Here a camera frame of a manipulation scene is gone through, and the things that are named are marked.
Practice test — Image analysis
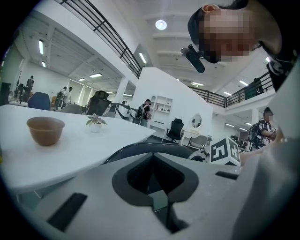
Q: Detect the white and black machine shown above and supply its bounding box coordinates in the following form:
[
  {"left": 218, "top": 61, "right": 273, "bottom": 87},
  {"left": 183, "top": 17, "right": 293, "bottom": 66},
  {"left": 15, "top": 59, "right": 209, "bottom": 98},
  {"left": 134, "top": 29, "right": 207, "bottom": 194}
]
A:
[{"left": 110, "top": 102, "right": 137, "bottom": 120}]

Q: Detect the black head camera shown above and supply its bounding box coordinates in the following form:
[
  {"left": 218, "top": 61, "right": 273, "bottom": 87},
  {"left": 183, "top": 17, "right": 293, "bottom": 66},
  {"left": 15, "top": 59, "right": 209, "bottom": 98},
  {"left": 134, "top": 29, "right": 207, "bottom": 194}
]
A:
[{"left": 180, "top": 44, "right": 206, "bottom": 74}]

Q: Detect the white vanity table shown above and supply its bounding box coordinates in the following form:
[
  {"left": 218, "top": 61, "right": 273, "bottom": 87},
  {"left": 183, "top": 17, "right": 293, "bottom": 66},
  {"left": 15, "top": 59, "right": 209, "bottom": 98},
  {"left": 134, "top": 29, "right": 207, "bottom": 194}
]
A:
[{"left": 180, "top": 127, "right": 200, "bottom": 146}]

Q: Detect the oval mirror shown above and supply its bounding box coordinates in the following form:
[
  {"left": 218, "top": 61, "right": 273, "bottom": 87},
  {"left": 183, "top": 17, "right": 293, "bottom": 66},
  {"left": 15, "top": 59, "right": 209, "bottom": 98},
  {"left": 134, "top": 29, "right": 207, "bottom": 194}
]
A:
[{"left": 191, "top": 113, "right": 203, "bottom": 129}]

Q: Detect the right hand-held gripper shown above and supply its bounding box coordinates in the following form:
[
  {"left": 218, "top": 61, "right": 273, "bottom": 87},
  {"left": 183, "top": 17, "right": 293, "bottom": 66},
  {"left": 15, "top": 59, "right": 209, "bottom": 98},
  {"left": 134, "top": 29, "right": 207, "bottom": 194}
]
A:
[{"left": 188, "top": 136, "right": 241, "bottom": 166}]

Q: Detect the black mesh office chair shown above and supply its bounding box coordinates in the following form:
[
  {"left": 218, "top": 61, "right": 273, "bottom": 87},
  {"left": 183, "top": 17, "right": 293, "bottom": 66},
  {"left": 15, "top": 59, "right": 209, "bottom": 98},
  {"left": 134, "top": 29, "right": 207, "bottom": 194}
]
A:
[{"left": 86, "top": 90, "right": 112, "bottom": 116}]

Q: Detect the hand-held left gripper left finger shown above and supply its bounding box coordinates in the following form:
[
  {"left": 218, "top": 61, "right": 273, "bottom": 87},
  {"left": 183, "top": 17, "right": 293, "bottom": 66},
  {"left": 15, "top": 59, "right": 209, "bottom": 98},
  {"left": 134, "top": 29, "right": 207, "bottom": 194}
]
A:
[{"left": 30, "top": 152, "right": 179, "bottom": 240}]

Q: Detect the person's black shirt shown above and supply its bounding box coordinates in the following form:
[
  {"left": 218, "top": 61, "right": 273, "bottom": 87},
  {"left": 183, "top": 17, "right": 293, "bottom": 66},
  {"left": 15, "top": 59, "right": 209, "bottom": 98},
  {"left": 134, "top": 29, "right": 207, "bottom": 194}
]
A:
[{"left": 266, "top": 42, "right": 298, "bottom": 92}]

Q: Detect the brown bowl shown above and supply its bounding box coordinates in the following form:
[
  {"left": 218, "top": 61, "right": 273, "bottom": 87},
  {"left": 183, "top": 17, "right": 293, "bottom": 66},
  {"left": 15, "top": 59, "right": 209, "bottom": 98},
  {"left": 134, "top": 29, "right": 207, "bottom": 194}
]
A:
[{"left": 26, "top": 116, "right": 66, "bottom": 146}]

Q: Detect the black coat stand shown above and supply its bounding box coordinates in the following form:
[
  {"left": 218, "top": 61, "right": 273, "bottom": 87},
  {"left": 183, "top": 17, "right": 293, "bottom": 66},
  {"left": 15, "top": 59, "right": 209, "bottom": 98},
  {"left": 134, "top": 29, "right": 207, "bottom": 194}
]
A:
[{"left": 16, "top": 69, "right": 24, "bottom": 94}]

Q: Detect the beige chair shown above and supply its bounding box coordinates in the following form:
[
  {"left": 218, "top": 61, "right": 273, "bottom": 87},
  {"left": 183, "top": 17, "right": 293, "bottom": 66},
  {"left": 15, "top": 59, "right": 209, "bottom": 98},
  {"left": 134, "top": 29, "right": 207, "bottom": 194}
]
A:
[{"left": 188, "top": 135, "right": 208, "bottom": 150}]

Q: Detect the person's head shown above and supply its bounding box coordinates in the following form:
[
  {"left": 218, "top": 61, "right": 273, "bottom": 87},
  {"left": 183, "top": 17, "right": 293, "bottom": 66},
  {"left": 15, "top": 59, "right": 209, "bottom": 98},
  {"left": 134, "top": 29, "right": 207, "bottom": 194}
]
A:
[{"left": 187, "top": 0, "right": 282, "bottom": 64}]

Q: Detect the black metal railing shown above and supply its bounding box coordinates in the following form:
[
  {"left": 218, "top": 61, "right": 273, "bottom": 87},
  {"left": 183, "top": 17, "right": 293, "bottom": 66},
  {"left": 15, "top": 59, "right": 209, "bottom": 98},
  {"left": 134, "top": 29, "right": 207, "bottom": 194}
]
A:
[
  {"left": 60, "top": 0, "right": 143, "bottom": 79},
  {"left": 187, "top": 71, "right": 274, "bottom": 108}
]

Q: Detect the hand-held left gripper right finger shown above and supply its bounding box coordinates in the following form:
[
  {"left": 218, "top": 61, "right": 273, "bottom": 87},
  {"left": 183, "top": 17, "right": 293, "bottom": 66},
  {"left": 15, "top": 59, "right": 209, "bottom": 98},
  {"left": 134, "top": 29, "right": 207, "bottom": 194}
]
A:
[{"left": 153, "top": 152, "right": 244, "bottom": 240}]

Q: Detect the small potted plant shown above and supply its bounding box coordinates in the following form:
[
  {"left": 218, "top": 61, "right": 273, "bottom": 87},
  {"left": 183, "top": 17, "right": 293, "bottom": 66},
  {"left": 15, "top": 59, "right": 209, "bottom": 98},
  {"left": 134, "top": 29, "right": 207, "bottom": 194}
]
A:
[{"left": 85, "top": 113, "right": 108, "bottom": 134}]

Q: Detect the white wall shelf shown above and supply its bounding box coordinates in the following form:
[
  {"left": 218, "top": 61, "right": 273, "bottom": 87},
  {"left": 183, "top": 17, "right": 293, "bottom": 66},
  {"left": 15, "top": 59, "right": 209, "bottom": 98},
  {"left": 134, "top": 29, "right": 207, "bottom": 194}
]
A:
[{"left": 150, "top": 95, "right": 173, "bottom": 129}]

